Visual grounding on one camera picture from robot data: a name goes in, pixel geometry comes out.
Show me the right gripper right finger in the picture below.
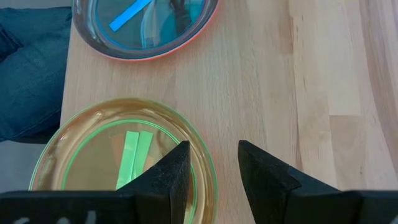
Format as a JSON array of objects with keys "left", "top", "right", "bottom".
[{"left": 238, "top": 139, "right": 343, "bottom": 224}]

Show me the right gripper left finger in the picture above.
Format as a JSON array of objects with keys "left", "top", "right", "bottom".
[{"left": 115, "top": 140, "right": 192, "bottom": 224}]

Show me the translucent green plastic plate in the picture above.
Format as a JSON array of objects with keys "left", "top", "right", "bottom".
[{"left": 28, "top": 97, "right": 219, "bottom": 224}]

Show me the translucent pink plastic plate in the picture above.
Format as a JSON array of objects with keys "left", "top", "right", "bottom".
[{"left": 71, "top": 0, "right": 220, "bottom": 62}]

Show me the translucent teal plastic plate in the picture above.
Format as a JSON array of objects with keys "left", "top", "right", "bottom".
[{"left": 71, "top": 0, "right": 220, "bottom": 62}]

